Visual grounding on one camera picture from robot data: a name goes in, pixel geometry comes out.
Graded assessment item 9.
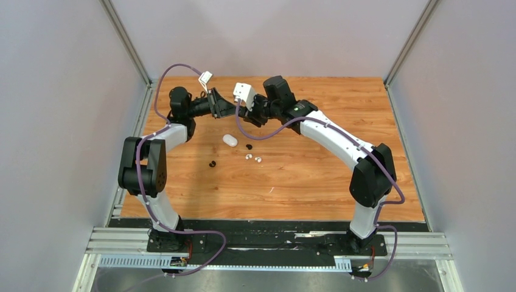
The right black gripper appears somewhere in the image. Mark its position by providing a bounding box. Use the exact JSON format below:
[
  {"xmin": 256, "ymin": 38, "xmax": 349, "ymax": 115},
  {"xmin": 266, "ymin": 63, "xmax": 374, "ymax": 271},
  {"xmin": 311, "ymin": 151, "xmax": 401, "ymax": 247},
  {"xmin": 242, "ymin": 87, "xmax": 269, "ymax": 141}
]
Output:
[{"xmin": 240, "ymin": 92, "xmax": 281, "ymax": 127}]

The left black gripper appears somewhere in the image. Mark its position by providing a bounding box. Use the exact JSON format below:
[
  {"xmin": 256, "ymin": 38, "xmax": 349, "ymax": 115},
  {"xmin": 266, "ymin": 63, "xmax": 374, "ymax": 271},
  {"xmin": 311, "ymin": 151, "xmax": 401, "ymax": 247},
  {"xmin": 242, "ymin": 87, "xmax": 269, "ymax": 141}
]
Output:
[{"xmin": 187, "ymin": 88, "xmax": 241, "ymax": 120}]

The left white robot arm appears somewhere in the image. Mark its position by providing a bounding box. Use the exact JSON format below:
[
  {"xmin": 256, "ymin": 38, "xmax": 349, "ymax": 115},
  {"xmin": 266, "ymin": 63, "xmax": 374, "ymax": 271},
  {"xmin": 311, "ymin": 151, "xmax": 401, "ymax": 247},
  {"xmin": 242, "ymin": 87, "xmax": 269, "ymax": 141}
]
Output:
[{"xmin": 117, "ymin": 86, "xmax": 239, "ymax": 251}]

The white charging case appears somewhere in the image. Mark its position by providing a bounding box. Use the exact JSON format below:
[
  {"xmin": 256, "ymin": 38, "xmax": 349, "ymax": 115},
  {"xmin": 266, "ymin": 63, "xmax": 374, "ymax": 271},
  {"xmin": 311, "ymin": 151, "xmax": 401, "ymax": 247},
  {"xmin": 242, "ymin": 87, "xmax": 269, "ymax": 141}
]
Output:
[{"xmin": 222, "ymin": 134, "xmax": 238, "ymax": 147}]

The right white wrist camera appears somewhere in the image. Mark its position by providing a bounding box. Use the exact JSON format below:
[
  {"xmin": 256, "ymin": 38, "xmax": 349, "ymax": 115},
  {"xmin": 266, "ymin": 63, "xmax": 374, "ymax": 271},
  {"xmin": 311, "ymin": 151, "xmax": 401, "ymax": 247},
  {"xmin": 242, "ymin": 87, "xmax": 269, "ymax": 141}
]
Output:
[{"xmin": 233, "ymin": 83, "xmax": 257, "ymax": 111}]

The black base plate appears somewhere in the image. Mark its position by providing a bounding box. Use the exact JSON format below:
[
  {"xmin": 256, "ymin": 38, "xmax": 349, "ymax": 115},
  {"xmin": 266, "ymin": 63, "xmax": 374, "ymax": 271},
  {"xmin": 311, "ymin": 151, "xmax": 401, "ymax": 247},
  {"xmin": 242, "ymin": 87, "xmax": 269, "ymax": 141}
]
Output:
[{"xmin": 147, "ymin": 220, "xmax": 388, "ymax": 267}]

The slotted cable duct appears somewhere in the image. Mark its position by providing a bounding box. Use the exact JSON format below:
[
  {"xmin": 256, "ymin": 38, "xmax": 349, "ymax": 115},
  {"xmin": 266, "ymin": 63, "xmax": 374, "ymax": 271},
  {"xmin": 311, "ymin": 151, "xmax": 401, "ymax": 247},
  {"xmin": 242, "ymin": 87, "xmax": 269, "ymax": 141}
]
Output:
[{"xmin": 98, "ymin": 255, "xmax": 352, "ymax": 273}]

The aluminium frame rail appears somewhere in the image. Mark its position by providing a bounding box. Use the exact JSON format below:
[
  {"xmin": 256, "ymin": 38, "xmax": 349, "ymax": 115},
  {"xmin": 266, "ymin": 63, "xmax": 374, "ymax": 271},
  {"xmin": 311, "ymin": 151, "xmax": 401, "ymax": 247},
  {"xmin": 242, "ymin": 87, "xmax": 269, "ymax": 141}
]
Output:
[{"xmin": 74, "ymin": 228, "xmax": 462, "ymax": 291}]

